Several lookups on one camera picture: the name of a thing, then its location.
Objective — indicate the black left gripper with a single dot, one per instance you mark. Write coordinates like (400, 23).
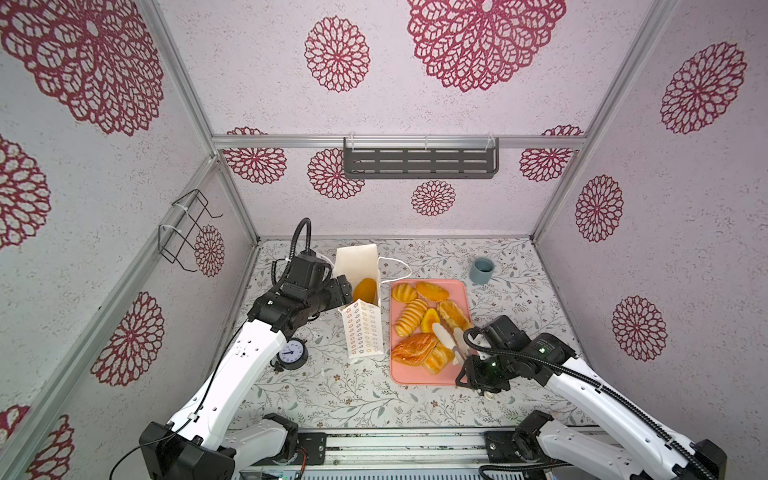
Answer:
(338, 293)

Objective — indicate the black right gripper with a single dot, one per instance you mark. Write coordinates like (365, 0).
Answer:
(474, 372)

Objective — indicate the small twisted fake roll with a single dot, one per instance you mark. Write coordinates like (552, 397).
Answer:
(438, 359)

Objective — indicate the glazed brown fake pastry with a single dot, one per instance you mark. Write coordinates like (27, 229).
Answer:
(415, 349)

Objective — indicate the yellow oval fake bread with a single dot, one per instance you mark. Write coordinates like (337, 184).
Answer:
(429, 320)

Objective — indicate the white paper gift bag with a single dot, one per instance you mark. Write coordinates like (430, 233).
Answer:
(362, 315)

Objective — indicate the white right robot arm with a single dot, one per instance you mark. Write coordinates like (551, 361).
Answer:
(643, 447)

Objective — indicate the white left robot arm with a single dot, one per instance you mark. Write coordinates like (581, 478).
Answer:
(195, 442)

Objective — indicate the oval golden fake bread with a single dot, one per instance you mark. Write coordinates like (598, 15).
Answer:
(432, 292)

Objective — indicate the round scored fake bun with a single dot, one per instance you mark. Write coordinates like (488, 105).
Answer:
(404, 293)

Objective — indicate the pink rectangular tray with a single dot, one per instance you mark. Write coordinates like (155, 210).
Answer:
(417, 375)

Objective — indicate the small black alarm clock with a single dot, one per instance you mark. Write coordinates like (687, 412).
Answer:
(293, 356)

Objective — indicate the grey-blue cup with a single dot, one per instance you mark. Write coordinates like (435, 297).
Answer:
(481, 271)

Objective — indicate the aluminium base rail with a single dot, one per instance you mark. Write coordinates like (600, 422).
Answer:
(444, 448)

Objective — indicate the black wire wall rack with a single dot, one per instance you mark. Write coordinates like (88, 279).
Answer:
(174, 236)

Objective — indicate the dark grey wall shelf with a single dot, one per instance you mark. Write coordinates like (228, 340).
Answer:
(424, 163)

